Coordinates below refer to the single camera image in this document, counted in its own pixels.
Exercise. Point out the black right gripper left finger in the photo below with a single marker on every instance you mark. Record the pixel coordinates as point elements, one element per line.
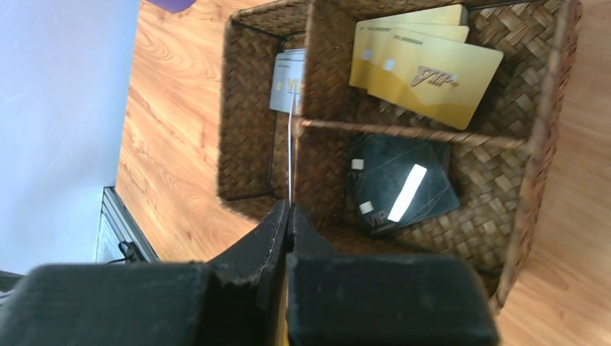
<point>234,299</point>

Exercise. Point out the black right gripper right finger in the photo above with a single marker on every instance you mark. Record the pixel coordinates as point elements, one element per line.
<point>381,299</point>

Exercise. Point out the black card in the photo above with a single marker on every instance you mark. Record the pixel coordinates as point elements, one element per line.
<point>368,152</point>
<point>416,192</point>

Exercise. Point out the thin silver card edge-on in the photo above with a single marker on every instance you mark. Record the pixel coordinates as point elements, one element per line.
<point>290,144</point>

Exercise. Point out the gold card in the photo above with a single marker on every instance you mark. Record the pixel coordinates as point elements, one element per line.
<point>370,36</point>
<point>440,79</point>

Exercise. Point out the silver card in basket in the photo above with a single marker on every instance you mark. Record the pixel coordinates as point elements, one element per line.
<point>287,81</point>

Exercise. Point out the gold card in basket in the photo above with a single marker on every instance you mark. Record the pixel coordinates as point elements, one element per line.
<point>370,36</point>

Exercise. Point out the brown wicker divided basket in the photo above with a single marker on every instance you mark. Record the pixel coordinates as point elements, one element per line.
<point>499,163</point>

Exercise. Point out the aluminium frame rail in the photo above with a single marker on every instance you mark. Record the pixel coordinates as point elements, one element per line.
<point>119,238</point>

